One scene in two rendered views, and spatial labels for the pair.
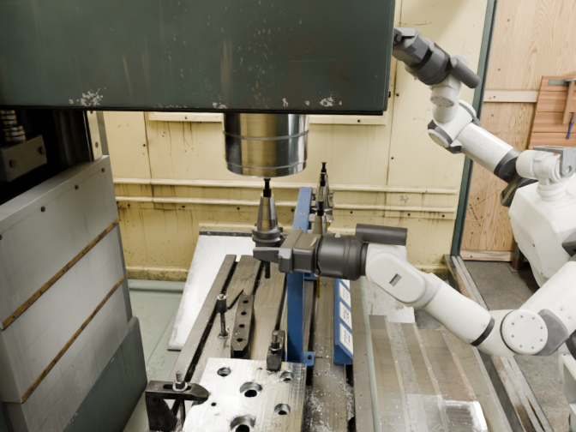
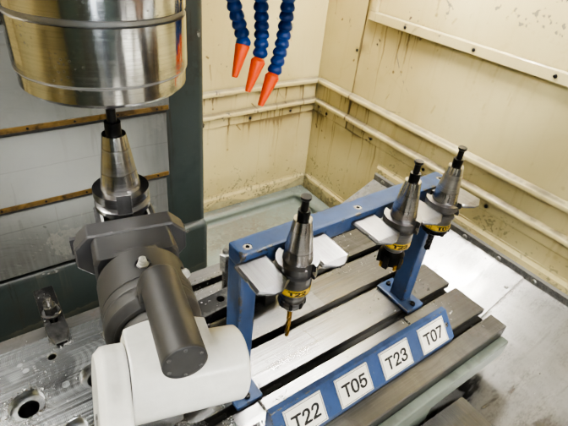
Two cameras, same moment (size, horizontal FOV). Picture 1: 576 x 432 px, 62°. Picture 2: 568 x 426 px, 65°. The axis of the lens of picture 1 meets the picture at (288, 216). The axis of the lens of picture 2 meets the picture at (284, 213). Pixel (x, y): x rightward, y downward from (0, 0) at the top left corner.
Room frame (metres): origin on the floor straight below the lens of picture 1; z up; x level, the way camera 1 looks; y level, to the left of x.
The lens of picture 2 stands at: (0.71, -0.41, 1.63)
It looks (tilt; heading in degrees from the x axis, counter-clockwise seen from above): 35 degrees down; 46
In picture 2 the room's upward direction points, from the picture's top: 7 degrees clockwise
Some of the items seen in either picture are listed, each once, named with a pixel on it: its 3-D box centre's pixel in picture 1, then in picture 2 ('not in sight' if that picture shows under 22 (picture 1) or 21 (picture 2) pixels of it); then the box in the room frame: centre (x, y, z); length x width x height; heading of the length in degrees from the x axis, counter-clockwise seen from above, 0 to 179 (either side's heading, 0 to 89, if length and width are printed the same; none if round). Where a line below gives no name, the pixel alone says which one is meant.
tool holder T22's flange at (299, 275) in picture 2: not in sight; (297, 263); (1.07, -0.08, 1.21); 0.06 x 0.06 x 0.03
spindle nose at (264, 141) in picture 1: (266, 135); (98, 16); (0.88, 0.04, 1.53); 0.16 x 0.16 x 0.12
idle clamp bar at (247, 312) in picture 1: (243, 329); (232, 303); (1.11, 0.12, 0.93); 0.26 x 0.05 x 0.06; 0
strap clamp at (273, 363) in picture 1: (275, 357); not in sight; (0.93, 0.03, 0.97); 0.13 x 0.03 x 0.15; 175
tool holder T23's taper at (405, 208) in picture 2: (322, 195); (408, 198); (1.29, -0.10, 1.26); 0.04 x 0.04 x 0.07
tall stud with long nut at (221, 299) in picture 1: (222, 315); (225, 272); (1.13, 0.18, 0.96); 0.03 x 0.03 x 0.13
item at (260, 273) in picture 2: not in sight; (264, 276); (1.01, -0.07, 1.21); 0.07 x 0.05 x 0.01; 85
